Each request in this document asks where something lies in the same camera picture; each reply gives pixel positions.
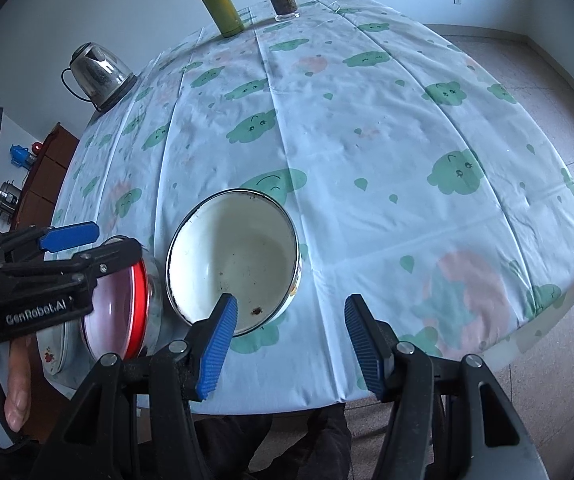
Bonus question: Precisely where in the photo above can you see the red floral white plate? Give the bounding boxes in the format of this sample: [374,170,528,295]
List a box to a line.
[37,322,98,377]

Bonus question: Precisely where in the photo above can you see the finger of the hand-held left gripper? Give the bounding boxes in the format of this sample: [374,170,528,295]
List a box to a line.
[0,221,100,267]
[0,237,144,294]

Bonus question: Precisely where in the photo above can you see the brown wooden sideboard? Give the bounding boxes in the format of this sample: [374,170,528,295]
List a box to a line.
[14,121,80,233]

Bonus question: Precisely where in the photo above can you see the stainless steel bowl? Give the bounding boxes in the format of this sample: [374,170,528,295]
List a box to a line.
[99,235,178,361]

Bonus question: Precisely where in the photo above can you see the blue plastic kettle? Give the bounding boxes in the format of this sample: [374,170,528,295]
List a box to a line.
[9,144,36,170]

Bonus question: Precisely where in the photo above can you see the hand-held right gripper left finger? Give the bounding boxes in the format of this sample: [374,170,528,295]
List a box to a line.
[31,293,239,480]

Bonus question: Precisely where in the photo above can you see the green tumbler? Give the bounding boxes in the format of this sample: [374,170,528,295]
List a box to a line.
[192,0,245,38]

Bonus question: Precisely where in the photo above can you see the stainless steel electric kettle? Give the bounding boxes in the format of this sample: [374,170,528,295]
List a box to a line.
[62,42,138,113]

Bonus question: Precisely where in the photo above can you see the white enamel bowl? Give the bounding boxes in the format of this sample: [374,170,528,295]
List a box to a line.
[165,188,302,337]

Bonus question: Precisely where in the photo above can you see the green cloud print tablecloth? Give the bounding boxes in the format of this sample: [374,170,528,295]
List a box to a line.
[37,0,574,413]

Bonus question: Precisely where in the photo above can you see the person's dark trousers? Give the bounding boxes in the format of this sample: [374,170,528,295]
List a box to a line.
[187,402,352,480]

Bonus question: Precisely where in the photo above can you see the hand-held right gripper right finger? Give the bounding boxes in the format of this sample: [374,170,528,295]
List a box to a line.
[343,294,550,480]

